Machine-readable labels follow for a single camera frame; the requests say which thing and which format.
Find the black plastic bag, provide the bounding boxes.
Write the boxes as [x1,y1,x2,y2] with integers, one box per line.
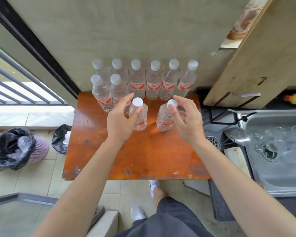
[51,124,72,155]

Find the metal ladle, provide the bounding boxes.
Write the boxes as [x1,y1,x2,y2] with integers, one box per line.
[223,127,252,146]

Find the black window frame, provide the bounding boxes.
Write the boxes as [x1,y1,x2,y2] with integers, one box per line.
[0,0,81,99]

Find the stainless steel sink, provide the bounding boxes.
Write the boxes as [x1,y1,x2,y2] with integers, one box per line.
[236,109,296,198]

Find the pink woven trash basket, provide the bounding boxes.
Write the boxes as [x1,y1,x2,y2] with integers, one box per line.
[0,127,49,173]

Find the person's leg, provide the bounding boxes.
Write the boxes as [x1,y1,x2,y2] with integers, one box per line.
[153,186,169,208]

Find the metal door handle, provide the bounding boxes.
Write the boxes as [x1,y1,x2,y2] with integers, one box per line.
[230,91,261,98]

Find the person's right forearm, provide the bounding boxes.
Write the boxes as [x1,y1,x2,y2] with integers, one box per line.
[187,135,296,237]

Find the grey metal railing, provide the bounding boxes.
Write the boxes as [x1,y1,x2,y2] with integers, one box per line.
[0,42,67,105]

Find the grey framed glass panel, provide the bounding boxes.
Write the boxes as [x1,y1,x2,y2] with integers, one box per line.
[0,192,106,237]

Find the round metal strainer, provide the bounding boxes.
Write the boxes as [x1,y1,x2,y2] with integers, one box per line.
[206,136,221,151]

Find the cluster of red-label water bottles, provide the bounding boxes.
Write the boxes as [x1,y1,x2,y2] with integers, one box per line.
[91,58,199,113]

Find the person's right hand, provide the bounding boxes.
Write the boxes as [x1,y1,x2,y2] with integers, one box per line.
[168,95,206,146]

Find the clear plastic bag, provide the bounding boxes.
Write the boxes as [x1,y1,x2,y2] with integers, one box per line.
[226,0,260,40]

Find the wooden cutting board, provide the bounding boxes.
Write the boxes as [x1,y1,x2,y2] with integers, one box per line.
[224,146,252,179]

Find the person's left forearm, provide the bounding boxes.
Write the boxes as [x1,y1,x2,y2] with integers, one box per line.
[31,139,131,237]

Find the person's left hand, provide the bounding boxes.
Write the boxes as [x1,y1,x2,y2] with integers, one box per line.
[106,93,139,146]

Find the wooden cabinet door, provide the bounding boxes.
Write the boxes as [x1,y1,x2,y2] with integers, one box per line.
[203,0,296,110]

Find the black shorts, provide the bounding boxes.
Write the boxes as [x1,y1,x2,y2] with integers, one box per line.
[113,196,214,237]

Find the white-capped clear water bottle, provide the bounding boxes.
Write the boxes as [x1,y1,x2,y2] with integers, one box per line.
[156,99,179,132]
[128,97,148,131]

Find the black stove pan support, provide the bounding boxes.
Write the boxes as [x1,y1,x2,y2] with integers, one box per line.
[202,105,240,125]

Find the white sneaker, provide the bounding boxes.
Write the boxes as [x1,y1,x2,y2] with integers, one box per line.
[130,204,146,223]
[149,180,160,199]

